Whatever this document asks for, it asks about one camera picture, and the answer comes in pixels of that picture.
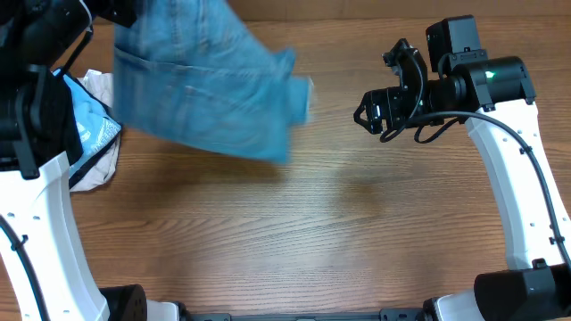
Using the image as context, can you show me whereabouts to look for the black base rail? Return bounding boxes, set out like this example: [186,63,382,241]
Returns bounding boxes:
[100,284,447,321]

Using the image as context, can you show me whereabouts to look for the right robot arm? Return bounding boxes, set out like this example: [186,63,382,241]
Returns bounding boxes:
[353,15,570,321]

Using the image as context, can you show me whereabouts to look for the light blue denim jeans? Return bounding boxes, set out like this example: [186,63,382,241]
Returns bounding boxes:
[113,0,313,164]

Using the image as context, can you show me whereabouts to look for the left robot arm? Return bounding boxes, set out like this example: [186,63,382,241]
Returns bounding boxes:
[1,0,147,320]

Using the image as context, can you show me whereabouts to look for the light blue printed shirt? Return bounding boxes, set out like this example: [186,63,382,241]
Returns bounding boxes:
[52,66,122,177]

